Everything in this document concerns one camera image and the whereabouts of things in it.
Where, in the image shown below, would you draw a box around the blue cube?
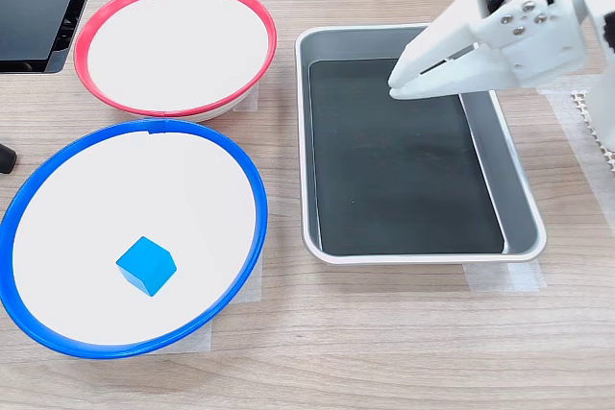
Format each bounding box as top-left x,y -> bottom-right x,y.
115,235 -> 178,298

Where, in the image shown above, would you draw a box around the small black object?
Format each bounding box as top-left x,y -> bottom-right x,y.
0,142 -> 18,175

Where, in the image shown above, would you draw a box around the black electronic device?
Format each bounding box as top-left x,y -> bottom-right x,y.
0,0 -> 106,75

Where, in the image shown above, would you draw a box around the red-rimmed white plate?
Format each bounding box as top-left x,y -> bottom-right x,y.
73,0 -> 279,123

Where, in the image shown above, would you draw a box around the black tray mat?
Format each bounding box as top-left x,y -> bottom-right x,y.
308,58 -> 505,256

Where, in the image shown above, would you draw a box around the blue-rimmed white plate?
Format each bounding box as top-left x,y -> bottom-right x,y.
0,117 -> 269,360

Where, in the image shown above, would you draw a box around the steel tray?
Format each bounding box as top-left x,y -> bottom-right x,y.
294,23 -> 548,266

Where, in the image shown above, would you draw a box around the translucent paper sheet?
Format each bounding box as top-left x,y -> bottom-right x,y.
462,260 -> 547,293
143,255 -> 263,358
232,82 -> 261,113

